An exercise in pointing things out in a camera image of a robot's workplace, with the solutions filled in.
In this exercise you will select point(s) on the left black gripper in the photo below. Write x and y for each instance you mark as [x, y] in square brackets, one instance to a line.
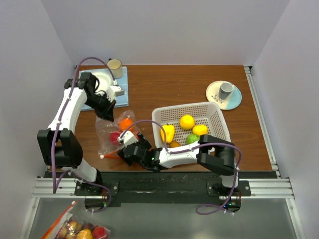
[106, 113]

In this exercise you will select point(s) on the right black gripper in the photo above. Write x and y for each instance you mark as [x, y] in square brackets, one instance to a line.
[143, 142]

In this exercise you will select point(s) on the clear zip top bag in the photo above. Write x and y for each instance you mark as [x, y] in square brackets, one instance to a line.
[108, 133]

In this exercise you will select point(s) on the fake red apple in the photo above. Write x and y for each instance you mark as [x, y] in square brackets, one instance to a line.
[113, 138]

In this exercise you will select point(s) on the small fake brown orange fruit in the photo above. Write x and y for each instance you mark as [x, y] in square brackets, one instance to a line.
[174, 144]

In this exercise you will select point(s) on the fake yellow pepper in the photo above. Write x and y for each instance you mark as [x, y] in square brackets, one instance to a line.
[168, 131]

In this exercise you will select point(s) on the fake yellow lemon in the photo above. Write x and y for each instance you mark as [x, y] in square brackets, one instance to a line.
[187, 122]

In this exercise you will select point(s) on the fake yellow pear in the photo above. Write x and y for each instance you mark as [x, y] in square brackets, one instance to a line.
[200, 130]

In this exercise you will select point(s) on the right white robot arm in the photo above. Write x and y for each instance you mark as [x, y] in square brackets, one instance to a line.
[218, 156]

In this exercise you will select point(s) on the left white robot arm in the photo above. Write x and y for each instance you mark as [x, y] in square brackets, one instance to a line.
[58, 144]

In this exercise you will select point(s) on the blue checked cloth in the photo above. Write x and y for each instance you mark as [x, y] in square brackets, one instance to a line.
[121, 101]

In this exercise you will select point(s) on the white bowl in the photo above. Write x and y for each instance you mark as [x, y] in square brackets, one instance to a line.
[103, 82]

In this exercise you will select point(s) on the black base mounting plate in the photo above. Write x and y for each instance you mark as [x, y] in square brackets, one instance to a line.
[160, 188]

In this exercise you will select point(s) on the beige enamel mug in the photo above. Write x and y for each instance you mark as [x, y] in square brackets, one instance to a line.
[115, 66]

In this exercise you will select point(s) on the pink and blue plate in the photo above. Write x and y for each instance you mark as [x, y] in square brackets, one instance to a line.
[229, 103]

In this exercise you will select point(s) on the grey cup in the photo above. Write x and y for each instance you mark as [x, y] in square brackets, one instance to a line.
[225, 90]

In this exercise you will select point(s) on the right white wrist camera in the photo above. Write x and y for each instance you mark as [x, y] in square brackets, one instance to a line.
[127, 138]

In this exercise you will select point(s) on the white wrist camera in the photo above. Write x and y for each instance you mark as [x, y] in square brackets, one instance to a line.
[127, 138]
[114, 91]

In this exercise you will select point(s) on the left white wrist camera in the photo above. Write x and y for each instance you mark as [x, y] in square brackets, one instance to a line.
[114, 91]

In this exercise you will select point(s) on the aluminium frame rail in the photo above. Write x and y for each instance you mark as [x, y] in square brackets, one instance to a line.
[268, 213]

